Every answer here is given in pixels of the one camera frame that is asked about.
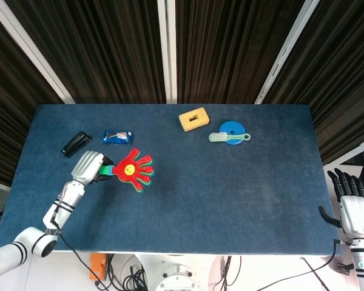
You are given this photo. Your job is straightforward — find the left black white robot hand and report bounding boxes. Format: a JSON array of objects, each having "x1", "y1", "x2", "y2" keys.
[{"x1": 71, "y1": 150, "x2": 115, "y2": 186}]

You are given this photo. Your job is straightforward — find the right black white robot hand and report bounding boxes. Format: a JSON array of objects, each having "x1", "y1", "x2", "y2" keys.
[{"x1": 318, "y1": 169, "x2": 364, "y2": 240}]

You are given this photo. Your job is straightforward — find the red green hand clapper toy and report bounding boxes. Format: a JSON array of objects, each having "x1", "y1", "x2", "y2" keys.
[{"x1": 98, "y1": 147, "x2": 155, "y2": 193}]

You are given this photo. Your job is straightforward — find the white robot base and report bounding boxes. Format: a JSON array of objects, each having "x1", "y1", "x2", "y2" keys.
[{"x1": 133, "y1": 254, "x2": 219, "y2": 291}]

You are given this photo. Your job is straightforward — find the black stapler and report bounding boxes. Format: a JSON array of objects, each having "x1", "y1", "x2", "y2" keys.
[{"x1": 61, "y1": 131, "x2": 93, "y2": 159}]

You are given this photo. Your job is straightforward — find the blue cookie packet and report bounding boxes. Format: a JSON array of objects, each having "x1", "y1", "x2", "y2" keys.
[{"x1": 101, "y1": 130, "x2": 135, "y2": 145}]

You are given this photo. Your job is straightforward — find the orange control box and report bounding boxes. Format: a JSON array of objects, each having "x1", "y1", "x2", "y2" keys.
[{"x1": 89, "y1": 253, "x2": 107, "y2": 281}]

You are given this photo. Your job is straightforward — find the yellow sponge block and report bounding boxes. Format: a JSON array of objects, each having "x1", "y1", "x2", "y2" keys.
[{"x1": 178, "y1": 107, "x2": 211, "y2": 133}]

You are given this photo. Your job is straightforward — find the green scrubbing brush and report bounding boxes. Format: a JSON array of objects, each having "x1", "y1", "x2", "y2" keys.
[{"x1": 208, "y1": 132, "x2": 252, "y2": 143}]

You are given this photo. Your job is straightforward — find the blue plastic disc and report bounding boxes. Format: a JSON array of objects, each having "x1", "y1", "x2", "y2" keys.
[{"x1": 218, "y1": 121, "x2": 244, "y2": 146}]

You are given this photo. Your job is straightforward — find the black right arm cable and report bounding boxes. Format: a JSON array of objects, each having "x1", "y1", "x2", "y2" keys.
[{"x1": 257, "y1": 238, "x2": 355, "y2": 291}]

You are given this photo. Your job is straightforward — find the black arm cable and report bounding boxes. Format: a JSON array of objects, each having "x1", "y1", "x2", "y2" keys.
[
  {"x1": 50, "y1": 206, "x2": 110, "y2": 291},
  {"x1": 257, "y1": 238, "x2": 355, "y2": 291}
]

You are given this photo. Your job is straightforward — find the aluminium frame rail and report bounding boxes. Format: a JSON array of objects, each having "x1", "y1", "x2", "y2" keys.
[{"x1": 323, "y1": 138, "x2": 364, "y2": 173}]

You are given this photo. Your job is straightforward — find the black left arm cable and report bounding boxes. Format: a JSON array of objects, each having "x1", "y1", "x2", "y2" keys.
[{"x1": 50, "y1": 206, "x2": 110, "y2": 291}]

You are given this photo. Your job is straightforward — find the black cable bundle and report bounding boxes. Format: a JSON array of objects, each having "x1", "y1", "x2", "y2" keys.
[{"x1": 107, "y1": 253, "x2": 150, "y2": 291}]

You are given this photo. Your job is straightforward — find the aluminium frame post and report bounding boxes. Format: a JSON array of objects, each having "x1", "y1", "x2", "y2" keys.
[
  {"x1": 0, "y1": 0, "x2": 76, "y2": 104},
  {"x1": 254, "y1": 0, "x2": 323, "y2": 105},
  {"x1": 157, "y1": 0, "x2": 178, "y2": 104}
]

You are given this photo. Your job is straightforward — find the black and red cable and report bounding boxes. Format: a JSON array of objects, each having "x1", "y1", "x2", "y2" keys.
[{"x1": 221, "y1": 255, "x2": 243, "y2": 286}]

